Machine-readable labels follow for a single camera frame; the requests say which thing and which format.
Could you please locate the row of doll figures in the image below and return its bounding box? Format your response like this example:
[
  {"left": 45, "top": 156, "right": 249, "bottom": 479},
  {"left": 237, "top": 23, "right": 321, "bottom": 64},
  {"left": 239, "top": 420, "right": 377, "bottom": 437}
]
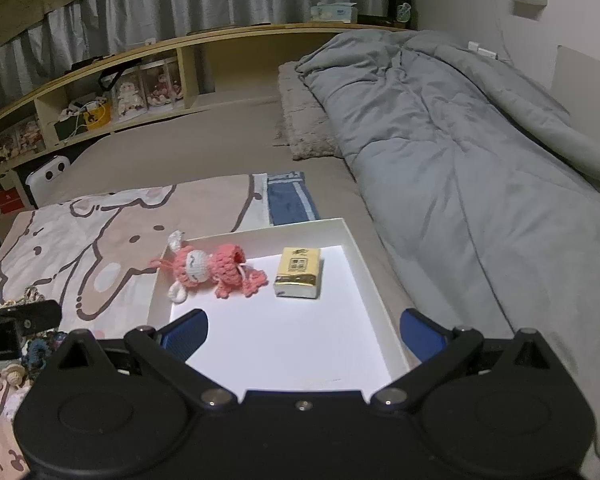
[{"left": 0, "top": 115, "right": 46, "bottom": 172}]

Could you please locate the display box with pink doll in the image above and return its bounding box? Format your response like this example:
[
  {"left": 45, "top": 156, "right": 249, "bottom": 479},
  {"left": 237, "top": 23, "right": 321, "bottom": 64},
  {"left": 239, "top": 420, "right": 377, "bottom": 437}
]
[{"left": 142, "top": 57, "right": 185, "bottom": 111}]

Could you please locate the yellow bag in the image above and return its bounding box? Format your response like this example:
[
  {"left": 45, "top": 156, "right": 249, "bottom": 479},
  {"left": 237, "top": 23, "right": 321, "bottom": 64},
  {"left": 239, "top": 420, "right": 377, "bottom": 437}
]
[{"left": 82, "top": 102, "right": 113, "bottom": 131}]

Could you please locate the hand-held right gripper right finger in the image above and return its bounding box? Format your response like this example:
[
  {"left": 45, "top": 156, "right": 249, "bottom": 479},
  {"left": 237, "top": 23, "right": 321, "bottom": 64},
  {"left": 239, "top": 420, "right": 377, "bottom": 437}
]
[{"left": 370, "top": 308, "right": 563, "bottom": 411}]

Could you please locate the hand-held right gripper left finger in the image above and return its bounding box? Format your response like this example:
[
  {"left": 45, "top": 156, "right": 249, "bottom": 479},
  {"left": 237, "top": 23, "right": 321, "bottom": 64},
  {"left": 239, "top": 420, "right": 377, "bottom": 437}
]
[{"left": 50, "top": 308, "right": 241, "bottom": 409}]

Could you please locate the display box with white doll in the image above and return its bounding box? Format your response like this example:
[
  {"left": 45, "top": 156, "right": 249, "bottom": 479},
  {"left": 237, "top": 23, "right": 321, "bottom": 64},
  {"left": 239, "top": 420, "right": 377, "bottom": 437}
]
[{"left": 112, "top": 67, "right": 148, "bottom": 124}]

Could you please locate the grey fluffy pillow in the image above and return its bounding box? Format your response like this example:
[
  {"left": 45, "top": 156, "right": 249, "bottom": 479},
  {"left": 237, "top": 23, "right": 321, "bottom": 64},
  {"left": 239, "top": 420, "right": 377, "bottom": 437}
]
[{"left": 275, "top": 61, "right": 343, "bottom": 161}]

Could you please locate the dark blue crochet pouch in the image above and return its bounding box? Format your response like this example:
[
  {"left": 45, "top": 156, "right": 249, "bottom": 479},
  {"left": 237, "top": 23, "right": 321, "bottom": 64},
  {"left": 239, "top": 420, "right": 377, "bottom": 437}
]
[{"left": 21, "top": 331, "right": 65, "bottom": 373}]

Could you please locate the white charger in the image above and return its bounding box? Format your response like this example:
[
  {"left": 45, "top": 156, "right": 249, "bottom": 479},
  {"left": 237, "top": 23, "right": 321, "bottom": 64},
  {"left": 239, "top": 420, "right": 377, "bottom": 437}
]
[{"left": 467, "top": 41, "right": 499, "bottom": 59}]

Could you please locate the green box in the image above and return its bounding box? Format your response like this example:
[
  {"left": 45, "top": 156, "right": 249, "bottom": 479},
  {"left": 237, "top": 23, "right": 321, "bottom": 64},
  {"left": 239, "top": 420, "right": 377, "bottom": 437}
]
[{"left": 54, "top": 110, "right": 88, "bottom": 142}]

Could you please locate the wooden bedside shelf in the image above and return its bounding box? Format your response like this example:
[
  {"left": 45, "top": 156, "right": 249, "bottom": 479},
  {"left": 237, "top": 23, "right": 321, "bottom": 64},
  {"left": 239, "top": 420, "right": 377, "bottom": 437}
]
[{"left": 0, "top": 22, "right": 406, "bottom": 211}]

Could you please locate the grey duvet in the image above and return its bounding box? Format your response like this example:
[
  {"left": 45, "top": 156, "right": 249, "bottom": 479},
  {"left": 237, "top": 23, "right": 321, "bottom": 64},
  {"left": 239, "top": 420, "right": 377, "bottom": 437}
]
[{"left": 295, "top": 29, "right": 600, "bottom": 466}]

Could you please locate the yellow tissue packet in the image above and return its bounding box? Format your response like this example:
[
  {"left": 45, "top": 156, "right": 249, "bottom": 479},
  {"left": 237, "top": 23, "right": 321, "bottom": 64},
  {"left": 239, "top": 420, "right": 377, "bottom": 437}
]
[{"left": 272, "top": 246, "right": 325, "bottom": 300}]

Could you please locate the tissue box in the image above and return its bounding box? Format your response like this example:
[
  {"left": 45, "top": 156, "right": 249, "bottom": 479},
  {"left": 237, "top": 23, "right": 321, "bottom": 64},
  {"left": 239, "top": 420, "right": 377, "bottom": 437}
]
[{"left": 310, "top": 2, "right": 359, "bottom": 24}]

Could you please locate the black bag strap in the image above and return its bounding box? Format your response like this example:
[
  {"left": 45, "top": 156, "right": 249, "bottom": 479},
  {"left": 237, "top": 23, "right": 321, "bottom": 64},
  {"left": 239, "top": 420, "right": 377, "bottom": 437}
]
[{"left": 99, "top": 62, "right": 141, "bottom": 92}]

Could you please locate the pink crochet doll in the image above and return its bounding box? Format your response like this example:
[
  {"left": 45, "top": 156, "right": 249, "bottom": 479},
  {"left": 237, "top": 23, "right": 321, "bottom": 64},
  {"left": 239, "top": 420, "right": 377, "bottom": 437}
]
[{"left": 150, "top": 230, "right": 270, "bottom": 305}]

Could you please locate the white device with two lenses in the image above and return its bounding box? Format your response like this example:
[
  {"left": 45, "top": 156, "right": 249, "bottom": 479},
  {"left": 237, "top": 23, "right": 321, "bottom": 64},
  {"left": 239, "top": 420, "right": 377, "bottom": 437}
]
[{"left": 26, "top": 156, "right": 72, "bottom": 208}]

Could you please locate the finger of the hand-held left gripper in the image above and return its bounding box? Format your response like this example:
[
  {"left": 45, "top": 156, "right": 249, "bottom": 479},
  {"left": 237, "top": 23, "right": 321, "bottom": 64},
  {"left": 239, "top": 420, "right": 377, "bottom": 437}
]
[{"left": 14, "top": 300, "right": 64, "bottom": 335}]

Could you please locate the white shallow tray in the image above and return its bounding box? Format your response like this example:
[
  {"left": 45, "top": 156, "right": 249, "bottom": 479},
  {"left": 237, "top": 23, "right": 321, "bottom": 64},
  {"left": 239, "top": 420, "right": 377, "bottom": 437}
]
[{"left": 146, "top": 217, "right": 412, "bottom": 393}]

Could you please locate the red box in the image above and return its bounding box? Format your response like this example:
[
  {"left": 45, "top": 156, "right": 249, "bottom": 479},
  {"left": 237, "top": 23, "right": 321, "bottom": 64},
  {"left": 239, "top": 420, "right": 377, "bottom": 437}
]
[{"left": 0, "top": 189, "right": 26, "bottom": 215}]

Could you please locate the cartoon printed blanket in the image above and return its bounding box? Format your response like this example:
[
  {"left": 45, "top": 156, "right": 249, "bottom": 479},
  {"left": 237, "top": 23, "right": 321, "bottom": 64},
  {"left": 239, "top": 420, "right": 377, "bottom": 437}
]
[{"left": 0, "top": 172, "right": 271, "bottom": 480}]

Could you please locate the blue towel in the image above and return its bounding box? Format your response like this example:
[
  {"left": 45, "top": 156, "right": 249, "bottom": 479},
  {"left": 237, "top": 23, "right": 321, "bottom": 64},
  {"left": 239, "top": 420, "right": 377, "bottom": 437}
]
[{"left": 266, "top": 171, "right": 321, "bottom": 226}]

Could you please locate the grey curtain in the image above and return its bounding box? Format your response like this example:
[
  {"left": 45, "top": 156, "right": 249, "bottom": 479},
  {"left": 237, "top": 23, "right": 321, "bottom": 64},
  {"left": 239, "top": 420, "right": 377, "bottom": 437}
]
[{"left": 0, "top": 0, "right": 391, "bottom": 116}]

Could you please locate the braided cord with tassel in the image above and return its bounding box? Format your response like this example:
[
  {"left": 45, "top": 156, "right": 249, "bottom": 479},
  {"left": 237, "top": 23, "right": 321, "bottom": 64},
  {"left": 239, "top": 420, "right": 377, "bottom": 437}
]
[{"left": 2, "top": 286, "right": 47, "bottom": 307}]

